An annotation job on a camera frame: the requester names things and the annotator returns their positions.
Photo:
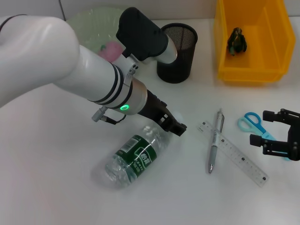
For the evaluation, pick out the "black mesh pen holder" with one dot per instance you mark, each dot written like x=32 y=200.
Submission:
x=175 y=72

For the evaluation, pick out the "clear grey ballpoint pen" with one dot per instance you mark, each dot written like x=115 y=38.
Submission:
x=213 y=152

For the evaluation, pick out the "blue plastic scissors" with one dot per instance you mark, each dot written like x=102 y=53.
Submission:
x=252 y=119

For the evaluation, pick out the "green translucent fruit plate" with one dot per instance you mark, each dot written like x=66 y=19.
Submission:
x=93 y=25

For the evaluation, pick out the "yellow plastic storage bin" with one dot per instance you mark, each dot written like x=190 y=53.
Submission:
x=264 y=47

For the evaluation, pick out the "water bottle green label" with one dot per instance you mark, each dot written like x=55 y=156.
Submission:
x=136 y=154

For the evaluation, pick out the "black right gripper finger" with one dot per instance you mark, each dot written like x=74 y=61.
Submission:
x=256 y=140
x=269 y=116

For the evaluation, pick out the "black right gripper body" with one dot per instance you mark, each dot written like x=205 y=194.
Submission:
x=295 y=140

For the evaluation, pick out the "pink toy peach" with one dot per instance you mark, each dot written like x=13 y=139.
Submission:
x=110 y=51

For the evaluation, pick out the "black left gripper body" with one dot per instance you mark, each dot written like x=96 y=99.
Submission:
x=154 y=107

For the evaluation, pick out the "clear plastic ruler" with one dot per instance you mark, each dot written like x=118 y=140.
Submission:
x=236 y=153

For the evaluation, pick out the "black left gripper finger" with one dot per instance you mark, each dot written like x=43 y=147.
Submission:
x=178 y=127

